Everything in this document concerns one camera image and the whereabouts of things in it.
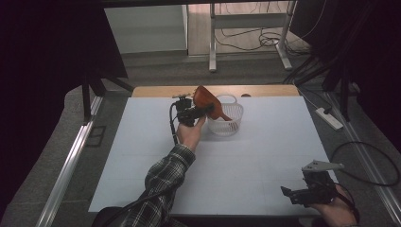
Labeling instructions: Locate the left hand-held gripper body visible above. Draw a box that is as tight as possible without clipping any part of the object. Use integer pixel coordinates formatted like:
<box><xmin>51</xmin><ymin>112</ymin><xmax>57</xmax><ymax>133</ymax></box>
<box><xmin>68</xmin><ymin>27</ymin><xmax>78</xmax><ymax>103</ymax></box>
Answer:
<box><xmin>171</xmin><ymin>92</ymin><xmax>209</xmax><ymax>128</ymax></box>

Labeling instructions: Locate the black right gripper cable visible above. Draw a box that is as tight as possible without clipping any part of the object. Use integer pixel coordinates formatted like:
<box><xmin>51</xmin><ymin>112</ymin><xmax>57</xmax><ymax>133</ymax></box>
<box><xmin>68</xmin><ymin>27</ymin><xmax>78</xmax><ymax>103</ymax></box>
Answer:
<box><xmin>335</xmin><ymin>182</ymin><xmax>361</xmax><ymax>224</ymax></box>

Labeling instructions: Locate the black curtain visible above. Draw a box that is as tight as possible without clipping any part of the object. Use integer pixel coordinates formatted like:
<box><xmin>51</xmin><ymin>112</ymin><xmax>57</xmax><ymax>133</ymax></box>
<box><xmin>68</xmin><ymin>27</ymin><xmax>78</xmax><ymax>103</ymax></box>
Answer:
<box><xmin>288</xmin><ymin>0</ymin><xmax>401</xmax><ymax>152</ymax></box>
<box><xmin>0</xmin><ymin>0</ymin><xmax>129</xmax><ymax>218</ymax></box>

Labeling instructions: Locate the tangle of floor cables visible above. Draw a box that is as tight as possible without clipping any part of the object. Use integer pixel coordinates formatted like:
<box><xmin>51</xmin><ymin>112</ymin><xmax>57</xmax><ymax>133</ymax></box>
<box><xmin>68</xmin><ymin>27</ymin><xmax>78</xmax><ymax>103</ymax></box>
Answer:
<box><xmin>217</xmin><ymin>1</ymin><xmax>329</xmax><ymax>55</ymax></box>

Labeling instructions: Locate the person's right hand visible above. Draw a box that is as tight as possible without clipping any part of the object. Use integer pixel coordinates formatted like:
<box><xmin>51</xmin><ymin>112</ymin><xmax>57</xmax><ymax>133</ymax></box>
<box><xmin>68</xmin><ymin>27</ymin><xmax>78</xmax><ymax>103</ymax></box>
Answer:
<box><xmin>309</xmin><ymin>183</ymin><xmax>361</xmax><ymax>227</ymax></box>

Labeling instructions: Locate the white power strip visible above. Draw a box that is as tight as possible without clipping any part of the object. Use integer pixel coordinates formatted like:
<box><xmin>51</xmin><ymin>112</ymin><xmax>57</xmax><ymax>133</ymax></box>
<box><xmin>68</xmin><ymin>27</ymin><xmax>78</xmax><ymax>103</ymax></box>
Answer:
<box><xmin>314</xmin><ymin>106</ymin><xmax>344</xmax><ymax>131</ymax></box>

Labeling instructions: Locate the brown scoop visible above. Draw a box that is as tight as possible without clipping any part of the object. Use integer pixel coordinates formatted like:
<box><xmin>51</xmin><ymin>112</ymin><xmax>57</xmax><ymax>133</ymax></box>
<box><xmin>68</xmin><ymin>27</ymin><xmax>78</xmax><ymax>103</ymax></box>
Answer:
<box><xmin>192</xmin><ymin>84</ymin><xmax>234</xmax><ymax>123</ymax></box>

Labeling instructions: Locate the wooden table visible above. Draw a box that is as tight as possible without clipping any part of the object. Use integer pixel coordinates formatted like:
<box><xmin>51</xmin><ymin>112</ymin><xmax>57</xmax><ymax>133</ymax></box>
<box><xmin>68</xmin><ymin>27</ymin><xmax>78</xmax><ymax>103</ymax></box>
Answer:
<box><xmin>131</xmin><ymin>83</ymin><xmax>301</xmax><ymax>98</ymax></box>

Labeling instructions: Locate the black floor socket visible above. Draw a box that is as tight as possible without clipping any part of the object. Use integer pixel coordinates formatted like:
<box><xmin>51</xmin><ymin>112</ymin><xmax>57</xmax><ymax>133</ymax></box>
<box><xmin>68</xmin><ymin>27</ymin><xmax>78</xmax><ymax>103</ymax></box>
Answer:
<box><xmin>84</xmin><ymin>125</ymin><xmax>108</xmax><ymax>148</ymax></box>

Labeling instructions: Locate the black floor cable loop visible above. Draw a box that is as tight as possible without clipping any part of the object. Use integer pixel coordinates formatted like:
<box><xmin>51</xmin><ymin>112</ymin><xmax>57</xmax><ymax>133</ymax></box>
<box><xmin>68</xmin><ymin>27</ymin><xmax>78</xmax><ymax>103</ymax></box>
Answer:
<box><xmin>329</xmin><ymin>140</ymin><xmax>401</xmax><ymax>187</ymax></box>

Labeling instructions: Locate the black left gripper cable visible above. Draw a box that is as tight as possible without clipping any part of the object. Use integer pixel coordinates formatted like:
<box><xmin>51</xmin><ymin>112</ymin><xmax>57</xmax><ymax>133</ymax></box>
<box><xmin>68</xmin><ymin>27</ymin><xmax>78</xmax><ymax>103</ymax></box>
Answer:
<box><xmin>168</xmin><ymin>102</ymin><xmax>180</xmax><ymax>147</ymax></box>

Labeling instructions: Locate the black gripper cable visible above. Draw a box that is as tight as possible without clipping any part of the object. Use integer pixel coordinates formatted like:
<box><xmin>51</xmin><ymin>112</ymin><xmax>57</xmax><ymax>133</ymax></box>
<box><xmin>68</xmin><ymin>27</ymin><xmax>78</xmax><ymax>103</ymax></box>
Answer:
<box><xmin>335</xmin><ymin>182</ymin><xmax>361</xmax><ymax>224</ymax></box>
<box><xmin>168</xmin><ymin>102</ymin><xmax>180</xmax><ymax>147</ymax></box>

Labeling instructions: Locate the white plastic basket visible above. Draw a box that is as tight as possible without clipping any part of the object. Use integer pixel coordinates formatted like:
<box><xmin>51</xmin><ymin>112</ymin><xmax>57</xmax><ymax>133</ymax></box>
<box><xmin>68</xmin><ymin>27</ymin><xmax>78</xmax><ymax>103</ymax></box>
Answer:
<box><xmin>206</xmin><ymin>94</ymin><xmax>245</xmax><ymax>137</ymax></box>

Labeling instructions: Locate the aluminium floor rail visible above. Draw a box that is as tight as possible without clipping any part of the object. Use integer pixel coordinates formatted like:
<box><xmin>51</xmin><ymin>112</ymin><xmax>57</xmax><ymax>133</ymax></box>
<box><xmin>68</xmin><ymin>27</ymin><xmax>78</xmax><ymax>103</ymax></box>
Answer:
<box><xmin>323</xmin><ymin>90</ymin><xmax>401</xmax><ymax>225</ymax></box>
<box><xmin>35</xmin><ymin>95</ymin><xmax>104</xmax><ymax>227</ymax></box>

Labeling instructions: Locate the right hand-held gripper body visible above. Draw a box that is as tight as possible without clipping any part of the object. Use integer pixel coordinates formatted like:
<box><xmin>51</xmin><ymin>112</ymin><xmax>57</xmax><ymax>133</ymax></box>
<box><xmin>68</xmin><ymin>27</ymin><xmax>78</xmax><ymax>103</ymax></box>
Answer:
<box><xmin>294</xmin><ymin>159</ymin><xmax>345</xmax><ymax>206</ymax></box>

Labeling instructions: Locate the white desk frame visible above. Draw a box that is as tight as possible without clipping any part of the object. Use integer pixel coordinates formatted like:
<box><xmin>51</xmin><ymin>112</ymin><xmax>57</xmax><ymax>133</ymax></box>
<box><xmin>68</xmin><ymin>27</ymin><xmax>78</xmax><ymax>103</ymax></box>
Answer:
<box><xmin>207</xmin><ymin>0</ymin><xmax>298</xmax><ymax>73</ymax></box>

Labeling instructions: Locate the black metal stand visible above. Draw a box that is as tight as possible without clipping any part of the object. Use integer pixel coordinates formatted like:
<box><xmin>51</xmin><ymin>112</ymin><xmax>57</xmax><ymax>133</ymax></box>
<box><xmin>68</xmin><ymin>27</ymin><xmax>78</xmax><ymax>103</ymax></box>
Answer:
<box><xmin>80</xmin><ymin>72</ymin><xmax>135</xmax><ymax>125</ymax></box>
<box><xmin>283</xmin><ymin>55</ymin><xmax>356</xmax><ymax>123</ymax></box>

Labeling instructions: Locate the white cabinet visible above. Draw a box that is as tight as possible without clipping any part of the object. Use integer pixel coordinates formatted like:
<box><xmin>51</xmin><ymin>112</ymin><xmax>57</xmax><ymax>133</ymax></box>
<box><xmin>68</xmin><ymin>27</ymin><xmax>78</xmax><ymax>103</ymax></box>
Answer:
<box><xmin>104</xmin><ymin>4</ymin><xmax>189</xmax><ymax>55</ymax></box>

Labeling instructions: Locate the person's left hand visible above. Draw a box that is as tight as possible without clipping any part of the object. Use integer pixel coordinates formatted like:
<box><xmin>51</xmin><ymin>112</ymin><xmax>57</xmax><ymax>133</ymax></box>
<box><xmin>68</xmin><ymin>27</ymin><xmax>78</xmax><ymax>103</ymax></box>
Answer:
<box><xmin>175</xmin><ymin>114</ymin><xmax>208</xmax><ymax>153</ymax></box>

